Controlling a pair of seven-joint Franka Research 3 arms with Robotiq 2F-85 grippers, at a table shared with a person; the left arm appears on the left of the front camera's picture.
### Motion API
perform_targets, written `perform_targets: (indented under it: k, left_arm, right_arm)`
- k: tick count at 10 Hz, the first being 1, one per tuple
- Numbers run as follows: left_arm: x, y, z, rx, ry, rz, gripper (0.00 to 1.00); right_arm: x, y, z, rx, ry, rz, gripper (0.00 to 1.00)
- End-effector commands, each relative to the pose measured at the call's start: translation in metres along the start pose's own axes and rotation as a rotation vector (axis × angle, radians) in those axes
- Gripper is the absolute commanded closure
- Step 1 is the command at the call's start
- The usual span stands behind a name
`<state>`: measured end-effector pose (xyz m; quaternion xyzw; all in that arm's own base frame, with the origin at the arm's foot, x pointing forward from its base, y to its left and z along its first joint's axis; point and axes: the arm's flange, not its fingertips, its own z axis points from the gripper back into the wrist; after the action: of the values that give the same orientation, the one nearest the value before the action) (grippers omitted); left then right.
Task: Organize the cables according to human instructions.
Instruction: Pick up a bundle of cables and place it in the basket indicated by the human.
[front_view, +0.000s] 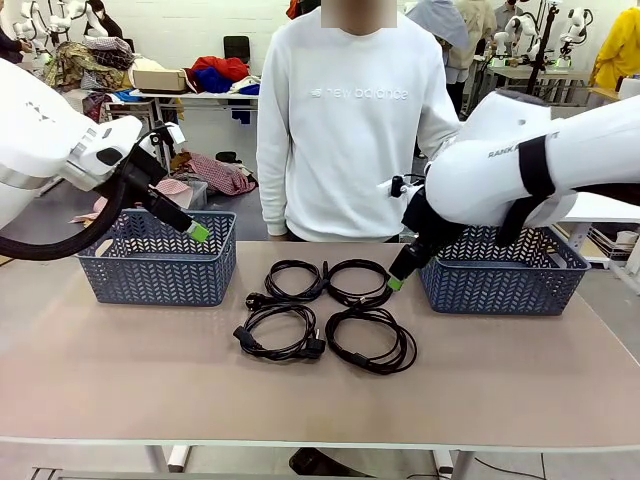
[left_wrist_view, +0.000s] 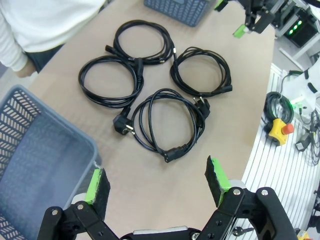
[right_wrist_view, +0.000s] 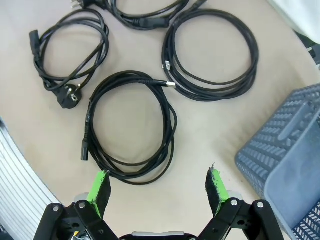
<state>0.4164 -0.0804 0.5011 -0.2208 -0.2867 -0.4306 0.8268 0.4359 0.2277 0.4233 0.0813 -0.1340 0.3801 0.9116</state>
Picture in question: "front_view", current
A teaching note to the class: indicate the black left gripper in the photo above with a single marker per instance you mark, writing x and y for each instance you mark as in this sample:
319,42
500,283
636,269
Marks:
145,172

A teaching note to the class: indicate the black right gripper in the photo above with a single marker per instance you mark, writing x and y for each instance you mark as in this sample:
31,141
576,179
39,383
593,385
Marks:
425,225

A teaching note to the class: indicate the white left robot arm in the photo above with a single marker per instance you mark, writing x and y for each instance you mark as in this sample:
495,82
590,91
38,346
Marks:
30,125

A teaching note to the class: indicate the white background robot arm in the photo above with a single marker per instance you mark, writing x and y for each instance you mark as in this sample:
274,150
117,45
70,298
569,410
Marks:
515,35
32,20
572,32
82,15

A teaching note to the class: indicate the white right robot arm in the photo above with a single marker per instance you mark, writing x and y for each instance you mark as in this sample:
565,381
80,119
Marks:
500,165

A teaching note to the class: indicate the clear plastic storage bin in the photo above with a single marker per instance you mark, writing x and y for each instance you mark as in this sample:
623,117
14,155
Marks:
197,195

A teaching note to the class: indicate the red checked cloth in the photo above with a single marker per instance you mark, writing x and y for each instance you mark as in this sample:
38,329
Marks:
220,172

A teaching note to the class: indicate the blue-grey perforated plastic basket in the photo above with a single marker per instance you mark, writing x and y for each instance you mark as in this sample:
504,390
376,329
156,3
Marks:
155,280
500,292

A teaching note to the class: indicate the white table with clothes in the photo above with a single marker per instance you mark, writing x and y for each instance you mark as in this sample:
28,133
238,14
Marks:
210,95

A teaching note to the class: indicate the person in white sweatshirt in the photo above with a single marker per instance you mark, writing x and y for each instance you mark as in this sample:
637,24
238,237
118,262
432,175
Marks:
350,150

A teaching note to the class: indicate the cardboard box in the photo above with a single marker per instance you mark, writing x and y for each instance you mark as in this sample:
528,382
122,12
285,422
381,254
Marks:
157,80

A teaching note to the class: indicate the blue garment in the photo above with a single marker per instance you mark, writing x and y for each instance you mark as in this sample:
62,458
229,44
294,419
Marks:
212,80

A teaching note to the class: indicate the red garment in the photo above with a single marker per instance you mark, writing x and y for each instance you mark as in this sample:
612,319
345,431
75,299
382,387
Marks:
220,65

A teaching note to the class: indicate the black office chair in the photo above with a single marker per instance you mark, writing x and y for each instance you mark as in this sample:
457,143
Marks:
236,49

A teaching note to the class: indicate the pile of patterned clothes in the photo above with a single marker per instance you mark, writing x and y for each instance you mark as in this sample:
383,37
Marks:
85,62

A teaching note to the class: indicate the white table leg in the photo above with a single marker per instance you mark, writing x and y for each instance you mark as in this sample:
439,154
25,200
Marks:
172,457
452,462

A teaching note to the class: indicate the white side table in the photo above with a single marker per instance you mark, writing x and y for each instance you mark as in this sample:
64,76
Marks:
605,207

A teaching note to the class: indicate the black shoe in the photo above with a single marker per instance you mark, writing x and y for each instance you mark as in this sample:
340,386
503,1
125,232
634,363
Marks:
320,462

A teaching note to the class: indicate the grey background robot table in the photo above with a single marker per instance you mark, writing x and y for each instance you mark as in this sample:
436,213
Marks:
540,74

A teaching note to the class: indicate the person in black clothes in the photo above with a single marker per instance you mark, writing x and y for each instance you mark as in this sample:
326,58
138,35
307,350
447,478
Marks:
11,47

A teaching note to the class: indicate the person in grey hood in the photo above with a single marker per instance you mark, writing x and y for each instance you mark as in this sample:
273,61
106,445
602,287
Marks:
440,25

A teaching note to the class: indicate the black tripod stand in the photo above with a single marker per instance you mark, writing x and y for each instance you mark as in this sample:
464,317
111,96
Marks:
542,55

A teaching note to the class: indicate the person in beige jacket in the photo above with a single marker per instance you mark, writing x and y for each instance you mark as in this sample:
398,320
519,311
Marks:
480,25

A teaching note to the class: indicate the person in yellow coat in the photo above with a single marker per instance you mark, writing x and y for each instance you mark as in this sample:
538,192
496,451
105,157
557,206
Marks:
617,50

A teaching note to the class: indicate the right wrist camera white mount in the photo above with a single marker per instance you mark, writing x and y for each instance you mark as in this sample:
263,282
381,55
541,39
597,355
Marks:
395,186

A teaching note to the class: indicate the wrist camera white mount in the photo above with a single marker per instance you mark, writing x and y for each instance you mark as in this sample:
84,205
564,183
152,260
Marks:
172,134
395,186

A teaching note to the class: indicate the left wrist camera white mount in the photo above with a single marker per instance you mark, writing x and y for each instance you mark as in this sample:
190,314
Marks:
172,134

